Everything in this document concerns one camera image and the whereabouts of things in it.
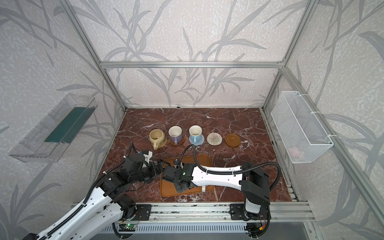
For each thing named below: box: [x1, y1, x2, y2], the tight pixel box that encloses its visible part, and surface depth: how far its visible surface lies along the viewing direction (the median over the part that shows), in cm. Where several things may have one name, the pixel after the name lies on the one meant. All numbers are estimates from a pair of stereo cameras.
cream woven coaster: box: [206, 132, 223, 146], surface depth 104 cm
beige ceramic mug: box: [149, 129, 165, 151], surface depth 96 cm
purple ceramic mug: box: [168, 125, 183, 146], surface depth 98 cm
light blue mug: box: [188, 125, 203, 144], surface depth 96 cm
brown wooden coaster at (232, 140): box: [225, 133, 241, 147], surface depth 103 cm
